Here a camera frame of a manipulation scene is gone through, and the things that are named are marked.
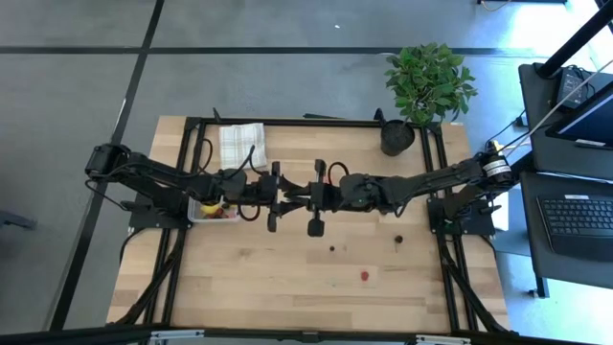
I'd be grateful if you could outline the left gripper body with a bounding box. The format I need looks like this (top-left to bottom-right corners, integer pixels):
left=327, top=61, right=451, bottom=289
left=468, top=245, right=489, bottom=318
left=217, top=161, right=282, bottom=235

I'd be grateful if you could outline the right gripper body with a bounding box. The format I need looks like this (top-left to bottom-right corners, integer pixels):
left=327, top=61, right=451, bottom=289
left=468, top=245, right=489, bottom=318
left=306, top=159, right=384, bottom=240

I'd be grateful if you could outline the clear plastic tupperware container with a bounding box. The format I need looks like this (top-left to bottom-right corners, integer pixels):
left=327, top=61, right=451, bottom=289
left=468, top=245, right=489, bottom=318
left=187, top=195, right=242, bottom=225

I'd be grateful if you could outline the folded white checked towel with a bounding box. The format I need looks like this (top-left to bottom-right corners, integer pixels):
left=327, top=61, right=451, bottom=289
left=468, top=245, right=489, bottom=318
left=218, top=122, right=268, bottom=170

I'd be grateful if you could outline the black plant pot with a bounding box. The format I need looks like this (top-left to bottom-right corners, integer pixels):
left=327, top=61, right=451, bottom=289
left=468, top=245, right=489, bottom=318
left=380, top=119, right=417, bottom=158

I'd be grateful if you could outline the green leafy plant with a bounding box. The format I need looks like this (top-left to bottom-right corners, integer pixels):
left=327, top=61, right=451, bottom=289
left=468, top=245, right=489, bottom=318
left=384, top=42, right=479, bottom=127

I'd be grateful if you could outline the white paper sheet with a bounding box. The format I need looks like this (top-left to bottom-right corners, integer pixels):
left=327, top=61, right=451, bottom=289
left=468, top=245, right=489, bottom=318
left=490, top=203, right=511, bottom=235

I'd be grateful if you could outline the black desk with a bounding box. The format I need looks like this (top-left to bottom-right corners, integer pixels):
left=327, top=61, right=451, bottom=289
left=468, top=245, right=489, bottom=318
left=518, top=61, right=613, bottom=291

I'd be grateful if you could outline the black keyboard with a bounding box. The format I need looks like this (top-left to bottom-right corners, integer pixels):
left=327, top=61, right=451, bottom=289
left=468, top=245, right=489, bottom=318
left=535, top=193, right=613, bottom=264

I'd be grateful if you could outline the black power adapter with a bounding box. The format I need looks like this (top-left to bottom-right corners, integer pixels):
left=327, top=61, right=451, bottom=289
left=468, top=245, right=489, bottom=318
left=555, top=65, right=598, bottom=110

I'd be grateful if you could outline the black computer monitor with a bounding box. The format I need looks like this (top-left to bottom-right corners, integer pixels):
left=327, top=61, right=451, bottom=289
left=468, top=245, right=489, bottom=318
left=545, top=80, right=613, bottom=150

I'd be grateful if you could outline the black diagonal pole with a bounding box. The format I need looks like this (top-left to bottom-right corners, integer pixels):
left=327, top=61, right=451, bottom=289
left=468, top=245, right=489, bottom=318
left=534, top=0, right=613, bottom=81

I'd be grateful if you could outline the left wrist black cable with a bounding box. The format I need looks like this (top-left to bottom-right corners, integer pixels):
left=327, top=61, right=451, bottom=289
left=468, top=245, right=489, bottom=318
left=229, top=143, right=269, bottom=222

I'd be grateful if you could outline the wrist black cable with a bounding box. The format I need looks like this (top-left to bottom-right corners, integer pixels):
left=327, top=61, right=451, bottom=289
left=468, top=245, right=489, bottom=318
left=229, top=143, right=269, bottom=222
left=327, top=161, right=352, bottom=187

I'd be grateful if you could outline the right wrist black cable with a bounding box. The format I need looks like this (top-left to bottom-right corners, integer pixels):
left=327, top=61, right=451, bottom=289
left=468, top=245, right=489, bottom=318
left=327, top=161, right=352, bottom=187

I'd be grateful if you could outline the black aluminium rig frame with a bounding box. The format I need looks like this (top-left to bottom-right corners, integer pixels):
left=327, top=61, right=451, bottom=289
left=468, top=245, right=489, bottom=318
left=0, top=107, right=613, bottom=345

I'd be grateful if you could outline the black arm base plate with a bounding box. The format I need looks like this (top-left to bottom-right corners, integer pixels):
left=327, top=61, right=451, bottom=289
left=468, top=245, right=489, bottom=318
left=426, top=195, right=503, bottom=237
left=120, top=189, right=198, bottom=231

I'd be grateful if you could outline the black floor cable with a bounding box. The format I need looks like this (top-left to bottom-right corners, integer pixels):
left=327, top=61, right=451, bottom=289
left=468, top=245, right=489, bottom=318
left=478, top=108, right=533, bottom=159

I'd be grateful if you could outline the thin white cable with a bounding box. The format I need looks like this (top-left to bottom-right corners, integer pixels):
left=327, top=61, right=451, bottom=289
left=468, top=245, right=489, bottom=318
left=502, top=57, right=613, bottom=150

